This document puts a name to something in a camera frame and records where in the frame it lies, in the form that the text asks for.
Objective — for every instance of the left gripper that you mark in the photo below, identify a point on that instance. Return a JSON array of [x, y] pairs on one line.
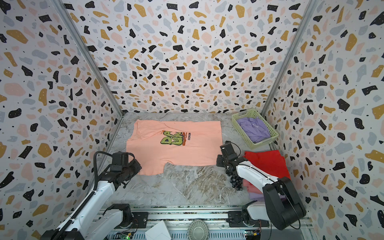
[[136, 165]]

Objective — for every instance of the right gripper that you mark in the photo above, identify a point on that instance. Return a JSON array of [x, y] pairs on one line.
[[223, 159]]

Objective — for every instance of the pink graphic t-shirt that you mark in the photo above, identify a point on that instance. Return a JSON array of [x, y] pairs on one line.
[[156, 143]]

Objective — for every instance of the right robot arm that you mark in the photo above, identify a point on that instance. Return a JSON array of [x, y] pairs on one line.
[[282, 205]]

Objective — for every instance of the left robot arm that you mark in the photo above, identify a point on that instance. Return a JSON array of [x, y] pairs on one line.
[[110, 172]]

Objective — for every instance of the black grape bunch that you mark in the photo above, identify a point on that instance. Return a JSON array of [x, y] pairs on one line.
[[235, 180]]

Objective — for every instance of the green plastic basket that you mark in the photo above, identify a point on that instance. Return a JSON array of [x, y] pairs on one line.
[[253, 113]]

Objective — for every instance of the purple t-shirt in basket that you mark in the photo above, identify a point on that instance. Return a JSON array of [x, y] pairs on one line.
[[255, 129]]

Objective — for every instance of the folded red t-shirt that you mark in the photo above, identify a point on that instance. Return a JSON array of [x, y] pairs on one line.
[[270, 162]]

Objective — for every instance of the white paper sheet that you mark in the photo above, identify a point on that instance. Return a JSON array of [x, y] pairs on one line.
[[158, 232]]

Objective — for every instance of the grey ribbed plate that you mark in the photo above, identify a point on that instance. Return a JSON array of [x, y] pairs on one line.
[[198, 230]]

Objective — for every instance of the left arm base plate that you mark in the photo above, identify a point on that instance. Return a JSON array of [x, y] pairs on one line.
[[135, 220]]

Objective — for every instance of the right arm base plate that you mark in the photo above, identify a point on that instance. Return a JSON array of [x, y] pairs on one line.
[[237, 219]]

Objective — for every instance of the aluminium rail frame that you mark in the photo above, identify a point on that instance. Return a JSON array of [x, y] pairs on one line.
[[178, 219]]

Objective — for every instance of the circuit board with wires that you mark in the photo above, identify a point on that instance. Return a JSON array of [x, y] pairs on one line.
[[124, 235]]

